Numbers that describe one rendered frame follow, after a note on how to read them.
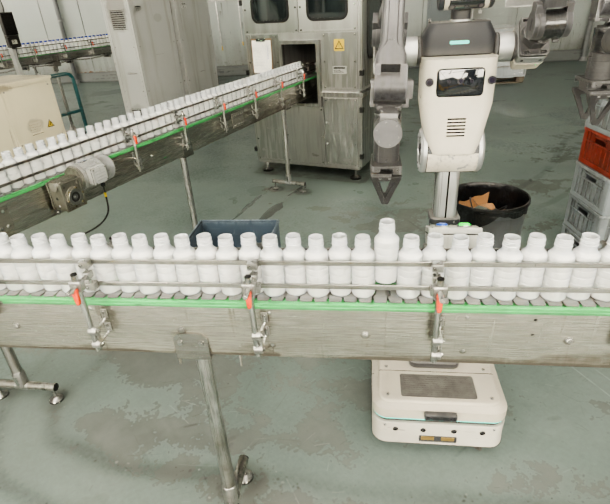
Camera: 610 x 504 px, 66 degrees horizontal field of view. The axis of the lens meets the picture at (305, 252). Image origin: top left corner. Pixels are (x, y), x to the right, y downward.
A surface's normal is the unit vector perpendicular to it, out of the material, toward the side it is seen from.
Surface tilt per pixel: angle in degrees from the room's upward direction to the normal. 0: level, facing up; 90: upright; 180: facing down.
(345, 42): 90
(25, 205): 90
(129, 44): 90
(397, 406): 31
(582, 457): 0
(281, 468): 0
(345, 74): 90
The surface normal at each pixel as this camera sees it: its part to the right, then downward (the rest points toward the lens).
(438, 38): -0.12, 0.47
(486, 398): -0.06, -0.88
